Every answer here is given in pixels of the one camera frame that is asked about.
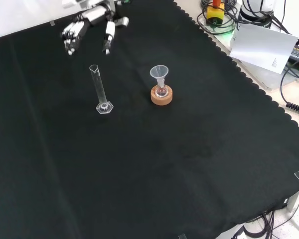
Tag black coiled cable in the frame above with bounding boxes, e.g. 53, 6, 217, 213
285, 101, 299, 115

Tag pale board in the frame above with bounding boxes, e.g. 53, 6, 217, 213
229, 22, 299, 75

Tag cork ring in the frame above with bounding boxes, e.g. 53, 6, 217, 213
150, 84, 175, 106

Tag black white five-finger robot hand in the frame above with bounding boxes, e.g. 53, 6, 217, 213
61, 4, 130, 56

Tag black cable loop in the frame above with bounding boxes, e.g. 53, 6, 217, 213
196, 4, 236, 36

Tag black bench cloth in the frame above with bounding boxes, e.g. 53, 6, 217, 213
0, 0, 299, 239

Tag yellow stop button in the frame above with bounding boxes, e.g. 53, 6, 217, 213
206, 0, 226, 26

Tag clear graduated cylinder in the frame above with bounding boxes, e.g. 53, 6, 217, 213
89, 64, 115, 115

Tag black floor cable bundle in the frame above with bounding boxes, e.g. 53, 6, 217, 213
231, 209, 294, 239

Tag clear round-bottom flask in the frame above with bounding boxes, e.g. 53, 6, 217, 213
155, 83, 169, 98

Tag clear plastic funnel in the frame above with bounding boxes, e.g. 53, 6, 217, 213
149, 65, 169, 87

